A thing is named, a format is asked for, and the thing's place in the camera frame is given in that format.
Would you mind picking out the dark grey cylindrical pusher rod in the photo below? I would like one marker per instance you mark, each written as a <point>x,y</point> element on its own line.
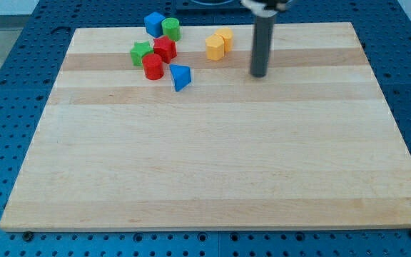
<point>262,40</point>

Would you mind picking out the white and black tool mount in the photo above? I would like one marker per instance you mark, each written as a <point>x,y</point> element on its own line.
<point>267,8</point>

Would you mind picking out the green star block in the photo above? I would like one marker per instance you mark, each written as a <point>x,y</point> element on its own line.
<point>139,50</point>

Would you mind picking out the yellow rounded block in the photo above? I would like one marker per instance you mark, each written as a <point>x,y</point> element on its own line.
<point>226,34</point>

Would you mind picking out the yellow pentagon block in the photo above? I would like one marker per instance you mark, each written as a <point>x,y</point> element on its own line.
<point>214,47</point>

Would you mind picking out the blue triangle block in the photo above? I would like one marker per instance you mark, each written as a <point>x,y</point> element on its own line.
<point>181,76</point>

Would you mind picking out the green cylinder block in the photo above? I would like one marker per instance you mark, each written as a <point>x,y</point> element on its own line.
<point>171,28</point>

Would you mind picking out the red hexagon block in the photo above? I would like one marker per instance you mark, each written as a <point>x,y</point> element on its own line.
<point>165,48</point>

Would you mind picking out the blue cube block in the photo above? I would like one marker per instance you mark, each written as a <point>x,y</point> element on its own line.
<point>153,24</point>

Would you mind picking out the red cylinder block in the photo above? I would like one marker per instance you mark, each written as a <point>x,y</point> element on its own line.
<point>153,66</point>

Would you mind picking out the light wooden board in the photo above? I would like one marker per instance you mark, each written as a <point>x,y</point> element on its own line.
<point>313,145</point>

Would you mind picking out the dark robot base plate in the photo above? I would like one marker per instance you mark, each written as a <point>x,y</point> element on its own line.
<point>208,5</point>

